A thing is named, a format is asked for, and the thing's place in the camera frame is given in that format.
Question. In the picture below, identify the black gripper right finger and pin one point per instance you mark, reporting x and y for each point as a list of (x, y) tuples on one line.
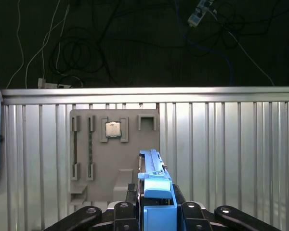
[(195, 216)]

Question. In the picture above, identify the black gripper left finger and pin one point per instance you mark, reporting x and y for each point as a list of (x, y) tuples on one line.
[(125, 216)]

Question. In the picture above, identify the hard disk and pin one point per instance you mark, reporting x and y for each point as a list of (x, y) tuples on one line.
[(156, 190)]

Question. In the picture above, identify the grey parts rack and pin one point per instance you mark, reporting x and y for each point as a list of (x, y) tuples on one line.
[(125, 154)]

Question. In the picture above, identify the RAM stick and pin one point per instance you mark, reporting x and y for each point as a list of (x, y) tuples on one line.
[(90, 149)]

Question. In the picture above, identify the silver CPU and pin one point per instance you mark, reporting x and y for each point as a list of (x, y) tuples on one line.
[(113, 130)]

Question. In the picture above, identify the small white socket strip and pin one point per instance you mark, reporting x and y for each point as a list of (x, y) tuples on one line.
[(47, 84)]

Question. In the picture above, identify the white power strip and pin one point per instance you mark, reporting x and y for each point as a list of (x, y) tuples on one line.
[(195, 18)]

